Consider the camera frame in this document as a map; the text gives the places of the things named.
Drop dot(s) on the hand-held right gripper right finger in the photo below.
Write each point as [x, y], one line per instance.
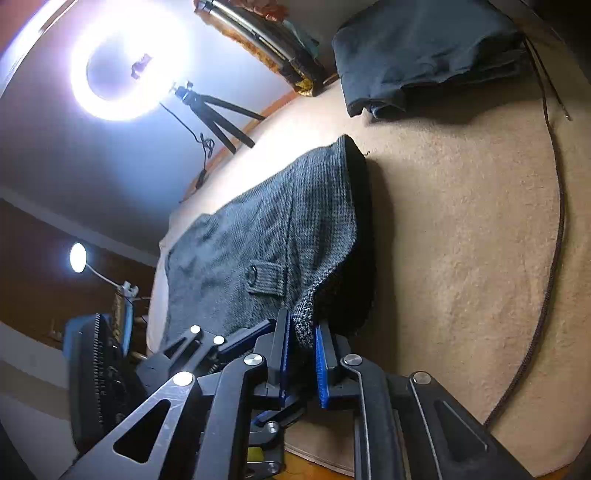
[322, 369]

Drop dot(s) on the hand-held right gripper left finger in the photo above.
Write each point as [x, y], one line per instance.
[285, 355]

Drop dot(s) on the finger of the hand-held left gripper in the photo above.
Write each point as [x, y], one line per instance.
[203, 344]
[270, 427]

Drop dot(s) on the grey knit pants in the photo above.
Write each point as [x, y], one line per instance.
[258, 240]

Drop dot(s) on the dark folded pants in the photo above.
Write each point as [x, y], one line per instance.
[415, 50]

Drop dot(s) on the small gooseneck lamp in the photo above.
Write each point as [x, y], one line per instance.
[78, 257]

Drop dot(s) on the beige blanket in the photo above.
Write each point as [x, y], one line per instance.
[461, 240]

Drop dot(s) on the black tripod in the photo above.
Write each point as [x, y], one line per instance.
[217, 108]

